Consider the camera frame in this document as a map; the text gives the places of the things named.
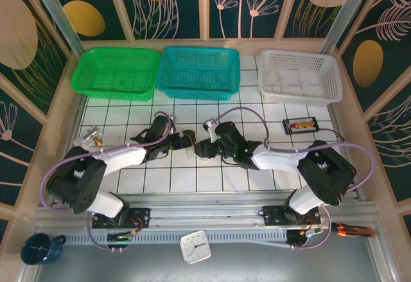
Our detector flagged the teal plastic basket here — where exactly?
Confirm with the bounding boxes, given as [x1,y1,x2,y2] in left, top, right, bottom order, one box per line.
[156,46,241,101]

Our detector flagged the grey slotted cable duct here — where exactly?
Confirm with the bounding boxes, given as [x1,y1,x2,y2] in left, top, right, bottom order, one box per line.
[62,232,290,247]

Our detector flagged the dark blue mug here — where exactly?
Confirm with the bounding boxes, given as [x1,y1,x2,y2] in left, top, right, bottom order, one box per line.
[21,233,67,266]

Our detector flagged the aluminium frame post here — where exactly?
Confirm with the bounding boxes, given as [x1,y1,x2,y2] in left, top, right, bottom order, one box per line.
[319,0,376,61]
[25,0,86,55]

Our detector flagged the white square clock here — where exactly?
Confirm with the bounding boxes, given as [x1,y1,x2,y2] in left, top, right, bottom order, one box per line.
[179,230,212,265]

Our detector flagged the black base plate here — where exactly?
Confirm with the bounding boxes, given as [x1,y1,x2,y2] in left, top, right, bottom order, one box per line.
[92,207,151,229]
[262,205,321,227]

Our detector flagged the black device with red pattern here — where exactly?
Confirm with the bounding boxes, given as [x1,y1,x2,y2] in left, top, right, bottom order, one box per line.
[283,117,320,135]

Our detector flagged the small circuit board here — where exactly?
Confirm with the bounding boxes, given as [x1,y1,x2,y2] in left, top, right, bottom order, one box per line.
[107,233,135,243]
[301,227,324,238]

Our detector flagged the clear acrylic block brass fitting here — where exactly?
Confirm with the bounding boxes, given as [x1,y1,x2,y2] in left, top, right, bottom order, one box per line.
[73,127,103,150]

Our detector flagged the green plastic basket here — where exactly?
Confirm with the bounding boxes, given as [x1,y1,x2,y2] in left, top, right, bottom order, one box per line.
[70,47,162,101]

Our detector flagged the aluminium rail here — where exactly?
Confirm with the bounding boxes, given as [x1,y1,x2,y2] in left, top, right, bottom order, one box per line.
[31,193,380,231]

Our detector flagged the white plastic basket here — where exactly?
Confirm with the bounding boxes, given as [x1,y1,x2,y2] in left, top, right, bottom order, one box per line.
[258,49,344,106]

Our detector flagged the thin dark wire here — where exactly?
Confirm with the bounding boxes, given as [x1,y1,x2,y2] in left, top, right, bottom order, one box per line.
[317,128,345,142]

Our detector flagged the orange black pliers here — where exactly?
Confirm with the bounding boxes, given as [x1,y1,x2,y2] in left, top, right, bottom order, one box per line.
[332,222,375,238]

